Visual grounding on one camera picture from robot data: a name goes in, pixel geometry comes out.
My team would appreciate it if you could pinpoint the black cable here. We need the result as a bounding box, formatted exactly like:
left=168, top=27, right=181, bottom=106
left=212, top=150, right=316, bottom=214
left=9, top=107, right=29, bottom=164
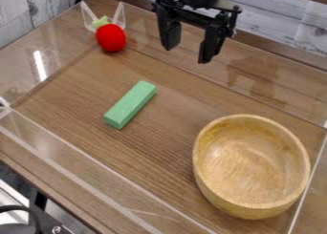
left=0, top=204, right=42, bottom=234

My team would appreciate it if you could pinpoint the black table leg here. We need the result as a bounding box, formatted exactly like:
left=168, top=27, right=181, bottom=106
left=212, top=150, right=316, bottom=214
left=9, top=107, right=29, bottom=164
left=29, top=188, right=46, bottom=211

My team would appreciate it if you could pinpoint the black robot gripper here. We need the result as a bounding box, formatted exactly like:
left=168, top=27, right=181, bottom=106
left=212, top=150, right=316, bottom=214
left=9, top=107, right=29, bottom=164
left=153, top=0, right=241, bottom=64

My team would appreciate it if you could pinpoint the green foam block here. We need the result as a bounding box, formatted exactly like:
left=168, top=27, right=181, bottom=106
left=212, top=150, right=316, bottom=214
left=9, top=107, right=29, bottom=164
left=104, top=81, right=157, bottom=130

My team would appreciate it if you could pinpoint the red plush strawberry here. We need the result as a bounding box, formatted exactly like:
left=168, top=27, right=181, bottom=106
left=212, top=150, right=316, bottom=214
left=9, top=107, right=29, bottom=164
left=92, top=16, right=126, bottom=52

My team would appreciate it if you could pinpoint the clear acrylic tray wall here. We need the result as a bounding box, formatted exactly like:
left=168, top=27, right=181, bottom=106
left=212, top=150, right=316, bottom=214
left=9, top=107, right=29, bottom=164
left=0, top=6, right=327, bottom=234

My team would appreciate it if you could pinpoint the wooden brown bowl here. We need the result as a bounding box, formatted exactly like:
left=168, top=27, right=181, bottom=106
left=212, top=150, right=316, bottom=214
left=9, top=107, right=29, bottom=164
left=192, top=114, right=310, bottom=220

